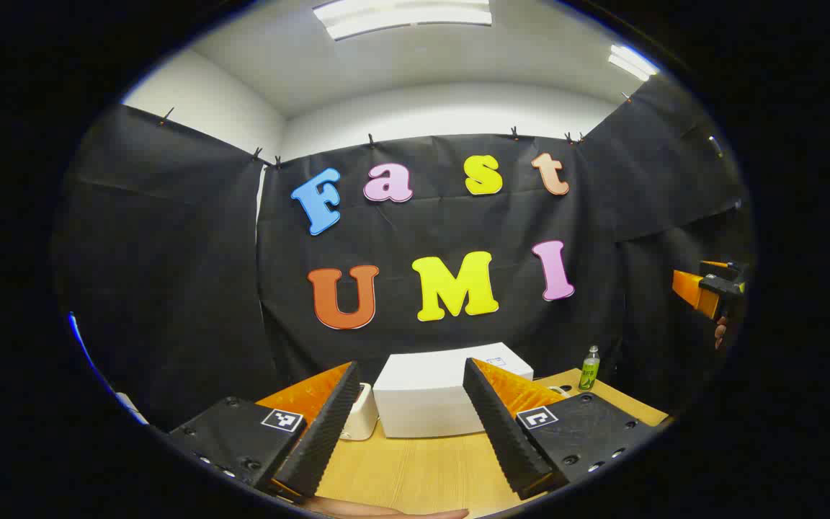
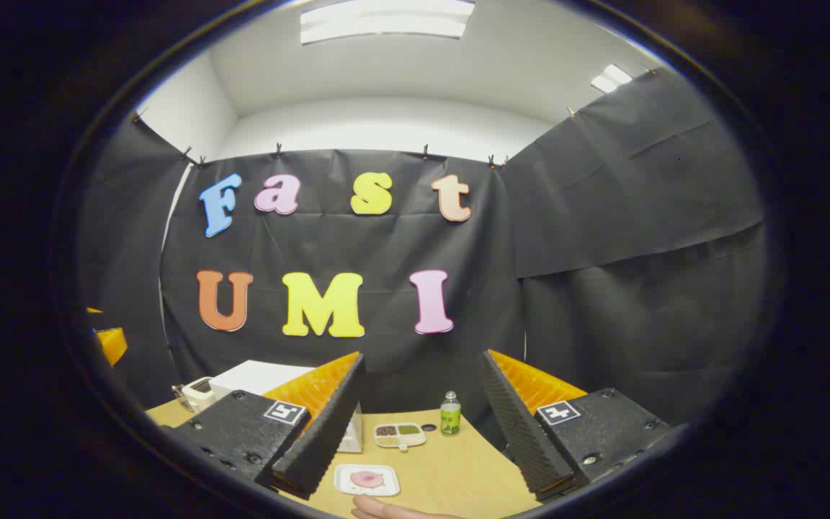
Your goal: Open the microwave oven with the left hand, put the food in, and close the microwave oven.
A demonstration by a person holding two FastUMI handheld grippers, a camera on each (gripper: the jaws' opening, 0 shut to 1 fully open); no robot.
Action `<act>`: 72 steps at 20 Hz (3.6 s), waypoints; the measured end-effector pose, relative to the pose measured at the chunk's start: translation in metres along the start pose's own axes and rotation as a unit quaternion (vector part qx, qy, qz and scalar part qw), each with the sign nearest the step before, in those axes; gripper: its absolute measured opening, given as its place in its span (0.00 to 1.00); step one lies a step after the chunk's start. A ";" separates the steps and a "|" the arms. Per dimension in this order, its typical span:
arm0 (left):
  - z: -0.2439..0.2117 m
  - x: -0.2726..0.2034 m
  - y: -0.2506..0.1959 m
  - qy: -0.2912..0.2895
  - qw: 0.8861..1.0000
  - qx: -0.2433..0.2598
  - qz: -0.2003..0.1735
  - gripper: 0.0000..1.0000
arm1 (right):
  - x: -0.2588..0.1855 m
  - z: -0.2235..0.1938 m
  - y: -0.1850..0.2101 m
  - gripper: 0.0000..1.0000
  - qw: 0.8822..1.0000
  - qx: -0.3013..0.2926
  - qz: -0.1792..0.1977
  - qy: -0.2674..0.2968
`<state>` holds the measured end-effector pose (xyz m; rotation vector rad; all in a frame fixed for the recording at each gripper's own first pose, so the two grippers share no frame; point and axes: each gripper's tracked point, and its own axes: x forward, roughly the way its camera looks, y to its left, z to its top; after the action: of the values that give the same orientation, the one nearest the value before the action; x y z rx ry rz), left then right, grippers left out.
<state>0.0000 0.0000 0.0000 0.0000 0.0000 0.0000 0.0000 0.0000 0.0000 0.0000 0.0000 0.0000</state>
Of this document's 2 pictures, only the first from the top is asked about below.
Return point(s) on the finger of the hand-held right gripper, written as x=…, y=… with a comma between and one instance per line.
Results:
x=699, y=292

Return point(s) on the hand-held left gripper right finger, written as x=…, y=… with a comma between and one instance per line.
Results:
x=501, y=432

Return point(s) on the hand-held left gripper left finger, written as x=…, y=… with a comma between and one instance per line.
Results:
x=328, y=432

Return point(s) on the white microwave oven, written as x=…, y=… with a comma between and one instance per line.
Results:
x=422, y=396

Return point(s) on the cream white toaster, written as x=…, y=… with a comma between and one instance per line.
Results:
x=359, y=422

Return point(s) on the green tea bottle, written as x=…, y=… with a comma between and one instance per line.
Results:
x=589, y=371

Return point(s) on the white side desk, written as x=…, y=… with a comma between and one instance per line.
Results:
x=132, y=409

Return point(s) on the black backdrop cloth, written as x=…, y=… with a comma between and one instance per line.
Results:
x=170, y=288

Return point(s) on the small ceiling light panel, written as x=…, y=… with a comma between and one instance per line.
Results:
x=631, y=61

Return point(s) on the long ceiling light panel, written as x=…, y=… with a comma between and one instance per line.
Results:
x=400, y=16

